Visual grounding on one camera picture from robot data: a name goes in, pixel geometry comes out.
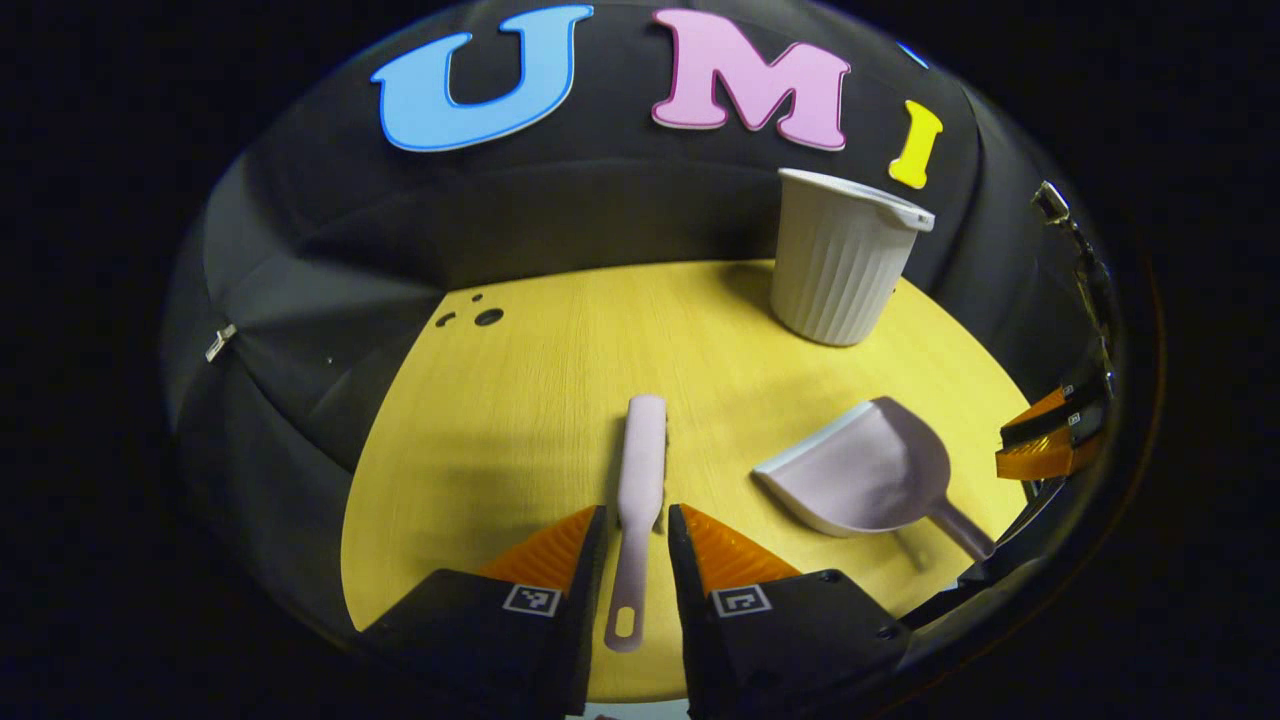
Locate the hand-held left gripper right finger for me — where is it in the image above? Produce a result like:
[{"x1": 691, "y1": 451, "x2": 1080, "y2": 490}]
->
[{"x1": 666, "y1": 502, "x2": 913, "y2": 720}]

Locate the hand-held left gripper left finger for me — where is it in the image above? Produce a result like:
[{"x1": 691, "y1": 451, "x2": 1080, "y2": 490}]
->
[{"x1": 355, "y1": 503, "x2": 609, "y2": 720}]

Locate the small lilac broom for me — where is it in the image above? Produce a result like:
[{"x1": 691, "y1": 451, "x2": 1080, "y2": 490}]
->
[{"x1": 603, "y1": 394, "x2": 668, "y2": 653}]

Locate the lilac plastic dustpan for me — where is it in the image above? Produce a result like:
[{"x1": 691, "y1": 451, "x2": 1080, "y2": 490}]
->
[{"x1": 752, "y1": 396, "x2": 997, "y2": 562}]

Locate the white ribbed garbage bin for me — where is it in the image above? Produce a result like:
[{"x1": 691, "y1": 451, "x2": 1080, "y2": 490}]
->
[{"x1": 770, "y1": 168, "x2": 936, "y2": 347}]

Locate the black backdrop cloth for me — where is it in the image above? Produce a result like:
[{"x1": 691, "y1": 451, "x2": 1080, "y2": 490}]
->
[{"x1": 165, "y1": 0, "x2": 1121, "y2": 641}]

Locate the dark cable with clip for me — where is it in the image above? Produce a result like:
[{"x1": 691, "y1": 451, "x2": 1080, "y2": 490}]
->
[{"x1": 1032, "y1": 180, "x2": 1117, "y2": 373}]

